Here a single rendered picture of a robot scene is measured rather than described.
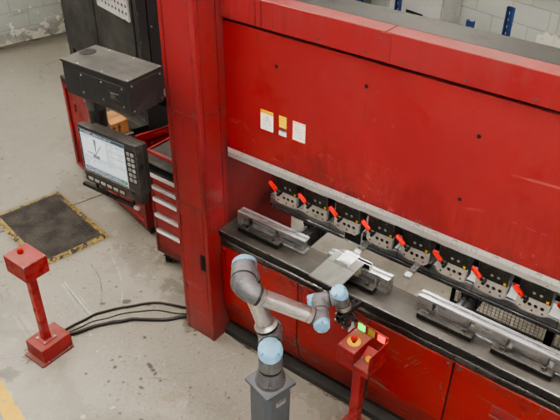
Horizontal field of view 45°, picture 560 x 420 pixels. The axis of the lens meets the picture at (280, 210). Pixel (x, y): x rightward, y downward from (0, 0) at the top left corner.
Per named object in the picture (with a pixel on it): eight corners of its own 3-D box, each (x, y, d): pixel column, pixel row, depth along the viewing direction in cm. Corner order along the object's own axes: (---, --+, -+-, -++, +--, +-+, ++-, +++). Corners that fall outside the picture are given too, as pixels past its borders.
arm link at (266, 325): (262, 357, 326) (226, 274, 296) (262, 335, 338) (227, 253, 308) (285, 352, 324) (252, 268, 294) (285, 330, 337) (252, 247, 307)
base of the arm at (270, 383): (267, 397, 317) (267, 382, 312) (248, 377, 327) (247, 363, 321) (292, 382, 325) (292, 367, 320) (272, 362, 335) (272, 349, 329)
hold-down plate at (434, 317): (416, 317, 349) (416, 312, 347) (420, 311, 352) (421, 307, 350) (470, 342, 334) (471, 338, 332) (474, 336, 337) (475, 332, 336)
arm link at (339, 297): (327, 284, 313) (346, 281, 312) (331, 297, 321) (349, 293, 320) (329, 298, 308) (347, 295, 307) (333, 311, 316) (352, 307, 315)
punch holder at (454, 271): (435, 271, 332) (440, 244, 323) (442, 262, 338) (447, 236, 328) (463, 283, 324) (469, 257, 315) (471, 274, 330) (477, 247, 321)
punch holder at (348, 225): (333, 227, 362) (335, 201, 352) (342, 219, 367) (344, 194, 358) (357, 237, 354) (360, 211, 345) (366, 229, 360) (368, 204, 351)
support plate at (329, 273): (308, 276, 356) (308, 275, 356) (336, 252, 374) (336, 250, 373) (337, 290, 347) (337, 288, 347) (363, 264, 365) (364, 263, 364)
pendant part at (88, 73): (83, 193, 399) (57, 57, 351) (114, 176, 416) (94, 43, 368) (145, 223, 376) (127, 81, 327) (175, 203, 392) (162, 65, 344)
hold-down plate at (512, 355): (489, 352, 329) (490, 347, 327) (493, 345, 332) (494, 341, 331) (550, 381, 314) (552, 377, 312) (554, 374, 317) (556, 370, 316)
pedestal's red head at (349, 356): (336, 360, 352) (337, 335, 342) (354, 343, 362) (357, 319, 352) (367, 380, 341) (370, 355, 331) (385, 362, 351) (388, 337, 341)
